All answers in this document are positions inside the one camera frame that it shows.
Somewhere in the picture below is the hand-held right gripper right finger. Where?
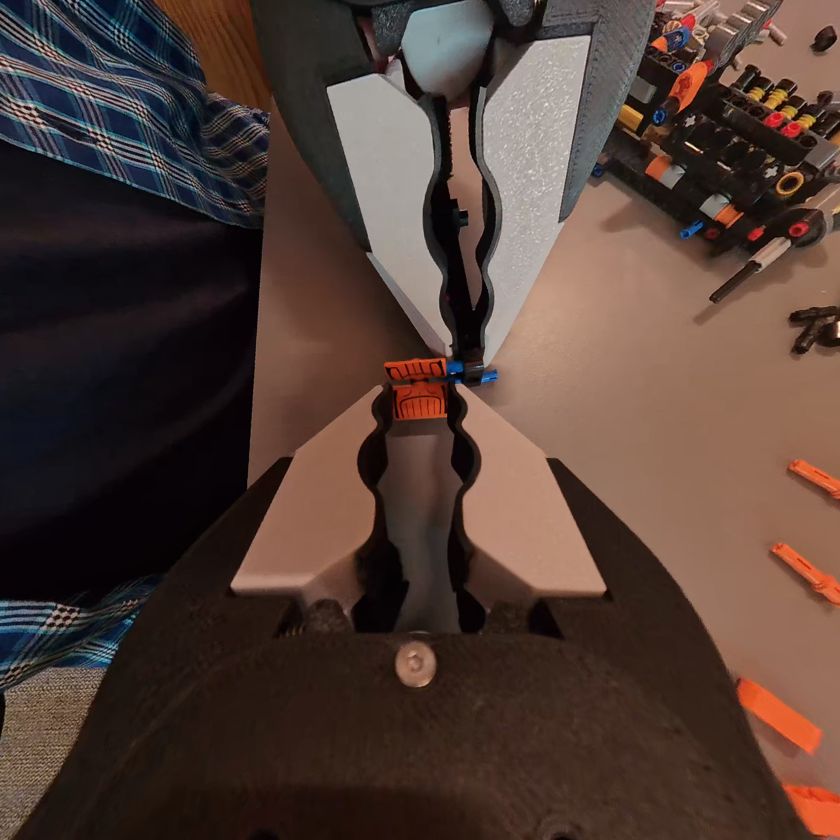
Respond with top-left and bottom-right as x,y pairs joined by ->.
448,385 -> 610,634

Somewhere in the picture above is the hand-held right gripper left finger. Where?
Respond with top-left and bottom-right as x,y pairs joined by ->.
230,384 -> 395,632

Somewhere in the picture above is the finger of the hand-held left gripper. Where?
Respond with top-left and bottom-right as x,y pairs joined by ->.
468,31 -> 593,367
325,71 -> 462,358

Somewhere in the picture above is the orange lego panel piece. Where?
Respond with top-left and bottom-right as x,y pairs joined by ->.
383,357 -> 451,421

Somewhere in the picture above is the black studless lego beam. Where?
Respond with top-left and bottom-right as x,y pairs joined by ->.
433,180 -> 500,388

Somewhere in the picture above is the lego car chassis build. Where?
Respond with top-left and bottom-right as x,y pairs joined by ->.
591,0 -> 840,306

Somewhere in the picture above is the orange lego axle pin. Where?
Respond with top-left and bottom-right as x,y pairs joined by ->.
770,542 -> 840,606
786,458 -> 840,501

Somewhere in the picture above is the pile of black lego connectors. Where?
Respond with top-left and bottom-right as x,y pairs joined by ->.
789,304 -> 840,357

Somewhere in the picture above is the wooden plywood partition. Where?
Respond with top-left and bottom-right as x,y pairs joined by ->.
154,0 -> 273,116

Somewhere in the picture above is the blue plaid shirt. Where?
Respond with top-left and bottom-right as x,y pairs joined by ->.
0,0 -> 271,691

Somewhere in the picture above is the dark navy garment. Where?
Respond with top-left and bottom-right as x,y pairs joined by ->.
0,141 -> 265,599

